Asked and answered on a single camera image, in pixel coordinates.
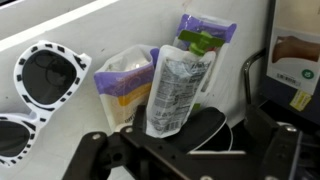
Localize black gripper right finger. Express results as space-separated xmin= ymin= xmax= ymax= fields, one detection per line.
xmin=244 ymin=104 xmax=320 ymax=180

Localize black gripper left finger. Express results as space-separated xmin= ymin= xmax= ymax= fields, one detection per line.
xmin=62 ymin=104 xmax=202 ymax=180

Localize dark blue open box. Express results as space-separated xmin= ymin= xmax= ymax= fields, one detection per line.
xmin=260 ymin=0 xmax=320 ymax=125

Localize white black sunglasses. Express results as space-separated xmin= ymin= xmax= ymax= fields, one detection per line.
xmin=0 ymin=39 xmax=93 ymax=168

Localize grey bent metal rod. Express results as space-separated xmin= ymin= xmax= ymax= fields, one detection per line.
xmin=242 ymin=48 xmax=268 ymax=106

